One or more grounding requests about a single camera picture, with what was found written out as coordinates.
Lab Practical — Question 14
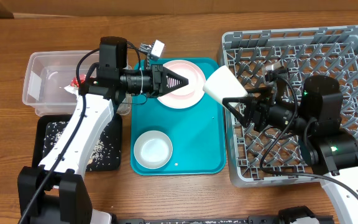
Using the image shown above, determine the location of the white rice pile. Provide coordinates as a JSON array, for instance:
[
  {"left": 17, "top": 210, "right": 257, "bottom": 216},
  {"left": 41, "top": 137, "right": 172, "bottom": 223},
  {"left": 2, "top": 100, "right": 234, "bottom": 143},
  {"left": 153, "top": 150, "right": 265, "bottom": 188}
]
[{"left": 42, "top": 117, "right": 122, "bottom": 171}]

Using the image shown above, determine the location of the black tray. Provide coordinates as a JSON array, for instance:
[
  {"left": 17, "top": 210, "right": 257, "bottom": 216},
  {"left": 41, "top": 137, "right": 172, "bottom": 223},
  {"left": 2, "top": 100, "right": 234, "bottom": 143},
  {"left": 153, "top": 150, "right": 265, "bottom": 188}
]
[{"left": 32, "top": 114, "right": 122, "bottom": 172}]

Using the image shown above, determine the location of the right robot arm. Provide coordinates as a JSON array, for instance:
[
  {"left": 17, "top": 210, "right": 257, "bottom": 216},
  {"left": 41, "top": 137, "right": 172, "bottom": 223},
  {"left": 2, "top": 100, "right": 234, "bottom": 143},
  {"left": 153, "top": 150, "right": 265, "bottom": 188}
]
[{"left": 222, "top": 73, "right": 358, "bottom": 223}]

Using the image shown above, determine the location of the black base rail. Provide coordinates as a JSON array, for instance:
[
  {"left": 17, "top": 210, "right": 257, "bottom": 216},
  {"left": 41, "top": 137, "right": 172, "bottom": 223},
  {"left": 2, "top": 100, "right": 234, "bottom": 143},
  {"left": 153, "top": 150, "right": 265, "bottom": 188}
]
[{"left": 82, "top": 205, "right": 335, "bottom": 224}]

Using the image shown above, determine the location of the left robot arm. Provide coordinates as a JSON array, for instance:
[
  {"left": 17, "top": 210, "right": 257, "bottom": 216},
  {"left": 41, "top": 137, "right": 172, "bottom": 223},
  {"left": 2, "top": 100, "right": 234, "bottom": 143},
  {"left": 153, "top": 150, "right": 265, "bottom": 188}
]
[{"left": 17, "top": 36, "right": 188, "bottom": 223}]

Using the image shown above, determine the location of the cream cup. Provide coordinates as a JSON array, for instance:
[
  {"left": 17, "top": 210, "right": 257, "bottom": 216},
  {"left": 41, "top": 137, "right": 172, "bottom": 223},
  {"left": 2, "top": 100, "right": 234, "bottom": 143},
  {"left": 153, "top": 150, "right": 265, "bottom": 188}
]
[{"left": 203, "top": 65, "right": 248, "bottom": 106}]

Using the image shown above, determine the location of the grey dishwasher rack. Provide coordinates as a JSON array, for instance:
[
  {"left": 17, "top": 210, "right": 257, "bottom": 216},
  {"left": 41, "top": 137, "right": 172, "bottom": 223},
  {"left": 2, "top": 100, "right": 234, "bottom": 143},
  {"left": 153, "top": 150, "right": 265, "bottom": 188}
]
[{"left": 218, "top": 26, "right": 358, "bottom": 187}]

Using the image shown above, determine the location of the white pink plate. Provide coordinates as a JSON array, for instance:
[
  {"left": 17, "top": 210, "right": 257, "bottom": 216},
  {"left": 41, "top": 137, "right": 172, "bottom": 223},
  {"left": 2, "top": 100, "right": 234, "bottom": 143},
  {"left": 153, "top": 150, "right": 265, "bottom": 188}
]
[{"left": 157, "top": 60, "right": 206, "bottom": 109}]

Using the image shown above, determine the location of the grey metal bowl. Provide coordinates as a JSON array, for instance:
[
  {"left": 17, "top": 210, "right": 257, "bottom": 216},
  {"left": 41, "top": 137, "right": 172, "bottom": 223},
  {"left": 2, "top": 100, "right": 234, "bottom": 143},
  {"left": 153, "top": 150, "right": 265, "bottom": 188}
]
[{"left": 133, "top": 131, "right": 173, "bottom": 169}]

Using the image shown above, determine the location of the clear plastic bin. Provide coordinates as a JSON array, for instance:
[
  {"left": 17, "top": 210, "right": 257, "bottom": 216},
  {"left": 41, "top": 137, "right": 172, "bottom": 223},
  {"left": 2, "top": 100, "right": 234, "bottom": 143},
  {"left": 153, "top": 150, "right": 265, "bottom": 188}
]
[{"left": 22, "top": 50, "right": 134, "bottom": 117}]

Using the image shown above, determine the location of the red snack wrapper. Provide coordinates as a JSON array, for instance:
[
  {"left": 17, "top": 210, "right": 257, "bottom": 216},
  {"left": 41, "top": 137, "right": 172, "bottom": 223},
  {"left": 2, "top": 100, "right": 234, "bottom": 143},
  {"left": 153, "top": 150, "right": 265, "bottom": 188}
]
[{"left": 64, "top": 75, "right": 85, "bottom": 96}]

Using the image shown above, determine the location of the teal serving tray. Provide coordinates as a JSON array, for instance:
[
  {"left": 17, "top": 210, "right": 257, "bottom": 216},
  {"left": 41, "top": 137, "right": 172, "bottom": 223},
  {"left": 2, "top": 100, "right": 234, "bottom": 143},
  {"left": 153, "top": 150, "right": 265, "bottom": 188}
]
[{"left": 130, "top": 57, "right": 227, "bottom": 176}]

